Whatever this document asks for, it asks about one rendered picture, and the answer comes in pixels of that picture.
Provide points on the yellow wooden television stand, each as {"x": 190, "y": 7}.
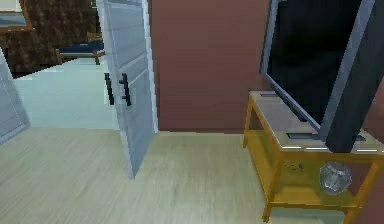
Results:
{"x": 283, "y": 133}

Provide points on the black flat television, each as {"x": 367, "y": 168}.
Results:
{"x": 313, "y": 60}

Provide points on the grey room door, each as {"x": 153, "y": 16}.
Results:
{"x": 130, "y": 66}
{"x": 10, "y": 100}

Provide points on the blue wooden bench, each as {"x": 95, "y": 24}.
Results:
{"x": 81, "y": 50}

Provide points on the brown framed window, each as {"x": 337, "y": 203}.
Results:
{"x": 13, "y": 15}

